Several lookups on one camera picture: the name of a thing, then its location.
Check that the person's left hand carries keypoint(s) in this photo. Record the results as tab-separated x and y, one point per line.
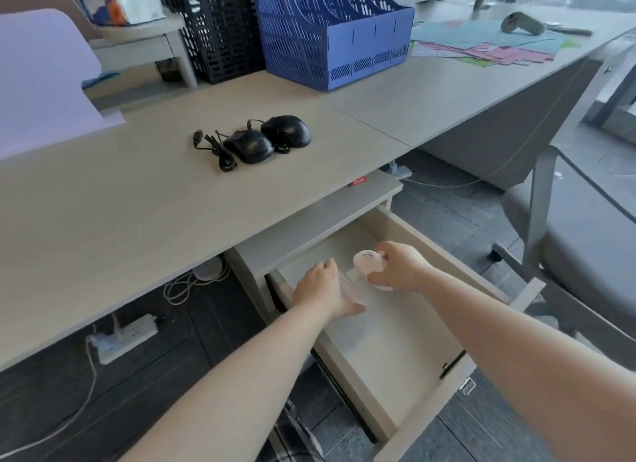
320	290

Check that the person's right hand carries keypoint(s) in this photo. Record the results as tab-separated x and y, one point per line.
402	268

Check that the person's left thumb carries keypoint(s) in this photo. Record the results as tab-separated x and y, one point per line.
355	309

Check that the person's right thumb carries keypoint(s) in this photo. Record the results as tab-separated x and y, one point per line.
378	279

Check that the clear plastic jar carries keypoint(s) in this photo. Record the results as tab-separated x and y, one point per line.
354	290

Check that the white round lid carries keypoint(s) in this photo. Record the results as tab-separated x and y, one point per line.
366	260

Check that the person's right forearm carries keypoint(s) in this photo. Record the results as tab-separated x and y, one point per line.
521	357

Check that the person's left forearm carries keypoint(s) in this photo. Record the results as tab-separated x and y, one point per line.
238	382

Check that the open beige drawer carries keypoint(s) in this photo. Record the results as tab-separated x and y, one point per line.
397	347

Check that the beige drawer cabinet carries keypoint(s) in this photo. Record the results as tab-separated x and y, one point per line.
318	218

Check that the small white power strip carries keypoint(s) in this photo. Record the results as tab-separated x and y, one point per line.
400	170

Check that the plaid trousers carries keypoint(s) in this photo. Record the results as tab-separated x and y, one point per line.
294	437

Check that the round white charger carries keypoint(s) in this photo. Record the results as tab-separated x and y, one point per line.
208	269

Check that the black computer mouse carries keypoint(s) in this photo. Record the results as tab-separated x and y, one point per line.
249	146
287	130

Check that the grey office chair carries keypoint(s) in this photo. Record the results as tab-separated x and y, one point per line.
576	248

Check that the blue plastic file holder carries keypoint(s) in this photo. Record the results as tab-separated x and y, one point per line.
330	29

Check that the pile of coloured papers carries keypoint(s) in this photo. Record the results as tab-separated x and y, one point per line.
492	44

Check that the grey handheld controller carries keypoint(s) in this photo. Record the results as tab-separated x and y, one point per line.
521	23

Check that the black plastic file holder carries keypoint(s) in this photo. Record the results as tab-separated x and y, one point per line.
218	29

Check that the dark pen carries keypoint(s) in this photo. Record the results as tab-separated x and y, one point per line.
571	30

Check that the white desk riser shelf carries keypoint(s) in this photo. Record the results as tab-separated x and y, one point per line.
149	47

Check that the white tissue pack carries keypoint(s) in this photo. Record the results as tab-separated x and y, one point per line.
121	0

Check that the light purple paper sheet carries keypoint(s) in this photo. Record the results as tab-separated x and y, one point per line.
42	79

